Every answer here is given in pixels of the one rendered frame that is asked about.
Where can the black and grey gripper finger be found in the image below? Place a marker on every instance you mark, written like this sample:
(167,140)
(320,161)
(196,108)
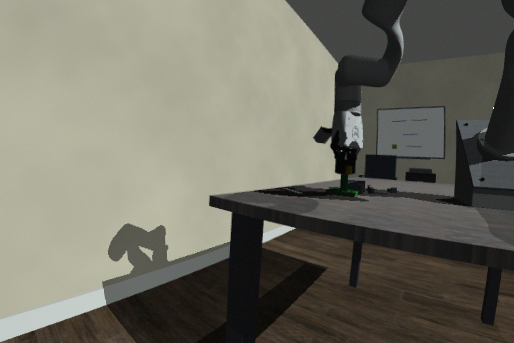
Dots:
(340,165)
(351,158)

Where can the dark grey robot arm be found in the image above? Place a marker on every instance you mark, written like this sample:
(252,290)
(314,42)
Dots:
(498,140)

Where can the green flat plate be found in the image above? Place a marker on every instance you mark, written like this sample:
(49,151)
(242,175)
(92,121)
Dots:
(343,188)

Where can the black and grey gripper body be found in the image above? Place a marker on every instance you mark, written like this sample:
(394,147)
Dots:
(349,124)

